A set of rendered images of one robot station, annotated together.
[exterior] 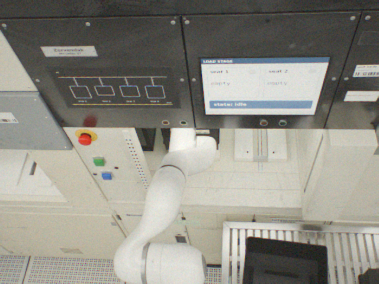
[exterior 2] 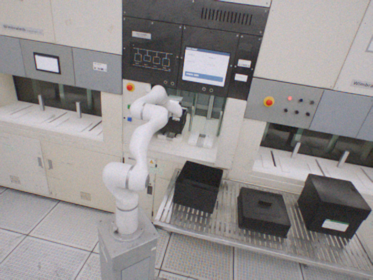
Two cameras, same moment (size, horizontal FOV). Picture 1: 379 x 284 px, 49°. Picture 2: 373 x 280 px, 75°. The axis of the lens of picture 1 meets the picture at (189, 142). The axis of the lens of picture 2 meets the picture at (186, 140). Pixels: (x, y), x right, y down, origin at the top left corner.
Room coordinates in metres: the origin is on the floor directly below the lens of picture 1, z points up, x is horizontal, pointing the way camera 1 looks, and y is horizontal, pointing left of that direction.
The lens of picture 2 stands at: (-0.98, 0.01, 1.89)
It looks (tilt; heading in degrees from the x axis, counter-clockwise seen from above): 28 degrees down; 355
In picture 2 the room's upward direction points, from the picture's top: 8 degrees clockwise
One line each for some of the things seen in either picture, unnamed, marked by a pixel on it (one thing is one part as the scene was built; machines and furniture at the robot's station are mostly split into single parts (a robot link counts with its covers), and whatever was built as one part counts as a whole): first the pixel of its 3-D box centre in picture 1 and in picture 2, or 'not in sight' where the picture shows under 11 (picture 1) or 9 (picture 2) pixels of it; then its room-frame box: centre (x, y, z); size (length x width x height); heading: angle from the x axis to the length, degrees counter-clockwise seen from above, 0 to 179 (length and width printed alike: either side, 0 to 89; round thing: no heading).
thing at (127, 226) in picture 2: not in sight; (127, 215); (0.00, 0.18, 0.85); 0.19 x 0.19 x 0.18
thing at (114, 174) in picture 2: not in sight; (121, 184); (0.01, 0.22, 1.07); 0.19 x 0.12 x 0.24; 78
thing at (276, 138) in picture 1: (260, 138); (201, 139); (0.91, -0.29, 0.89); 0.22 x 0.21 x 0.04; 168
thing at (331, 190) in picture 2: not in sight; (329, 205); (0.18, -1.09, 0.89); 0.29 x 0.29 x 0.25; 80
